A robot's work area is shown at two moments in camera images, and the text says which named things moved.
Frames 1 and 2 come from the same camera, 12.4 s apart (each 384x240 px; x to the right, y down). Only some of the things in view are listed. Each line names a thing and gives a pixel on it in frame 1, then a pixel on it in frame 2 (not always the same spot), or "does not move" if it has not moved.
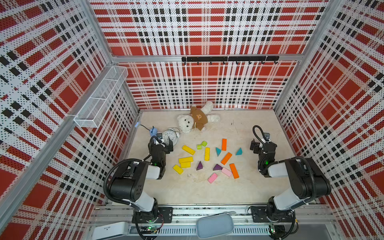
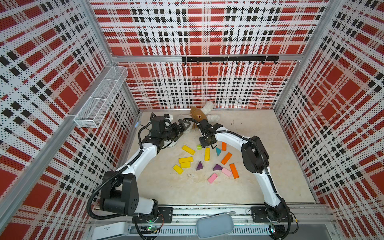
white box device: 110,230 does not move
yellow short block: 186,165 does not move
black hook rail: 229,59 does not move
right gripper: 255,145 to 203,144
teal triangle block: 218,151 does not move
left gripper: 169,148 to 178,134
